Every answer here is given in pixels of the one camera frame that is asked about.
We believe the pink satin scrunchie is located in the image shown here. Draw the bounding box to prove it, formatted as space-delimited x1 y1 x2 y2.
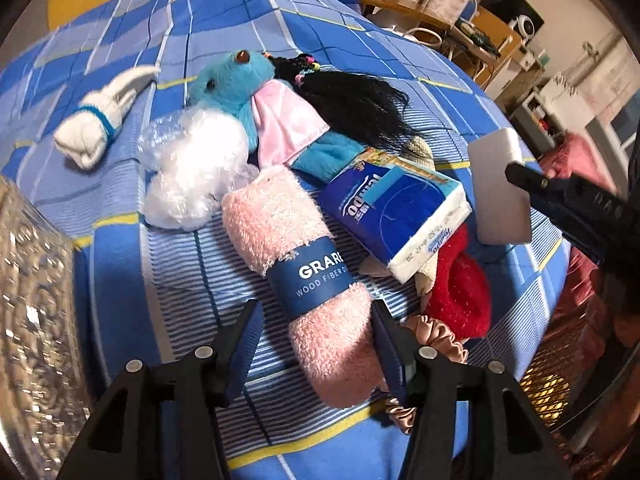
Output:
385 314 469 436

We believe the red sock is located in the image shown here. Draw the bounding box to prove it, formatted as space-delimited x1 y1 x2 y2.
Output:
423 223 491 339

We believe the beige cloth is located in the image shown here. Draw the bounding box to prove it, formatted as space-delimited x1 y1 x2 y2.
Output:
358 136 438 301

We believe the pink towel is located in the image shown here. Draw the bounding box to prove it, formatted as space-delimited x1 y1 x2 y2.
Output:
222 166 383 408

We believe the blue tissue pack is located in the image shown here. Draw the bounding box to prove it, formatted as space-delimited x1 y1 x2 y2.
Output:
318 148 472 284

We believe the black hair wig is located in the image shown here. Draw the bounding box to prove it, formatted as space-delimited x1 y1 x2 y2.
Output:
267 53 418 150

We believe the white plastic-wrapped bundle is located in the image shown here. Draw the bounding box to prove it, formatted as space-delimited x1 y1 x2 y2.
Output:
138 106 258 231

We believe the white sock blue stripe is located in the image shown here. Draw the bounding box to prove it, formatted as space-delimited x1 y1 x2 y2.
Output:
53 65 160 170

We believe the blue plush toy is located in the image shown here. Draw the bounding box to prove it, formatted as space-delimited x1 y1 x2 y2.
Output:
189 50 366 183

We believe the pink blanket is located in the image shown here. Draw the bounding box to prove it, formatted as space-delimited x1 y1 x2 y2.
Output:
539 132 617 338

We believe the wooden desk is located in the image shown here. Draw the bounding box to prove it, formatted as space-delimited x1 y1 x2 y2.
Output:
358 0 522 89

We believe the ornate silver tissue box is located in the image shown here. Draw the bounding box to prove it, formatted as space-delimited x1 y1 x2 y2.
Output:
1 179 91 479

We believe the blue plaid bed cover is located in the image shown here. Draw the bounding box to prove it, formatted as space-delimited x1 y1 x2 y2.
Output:
1 0 568 479

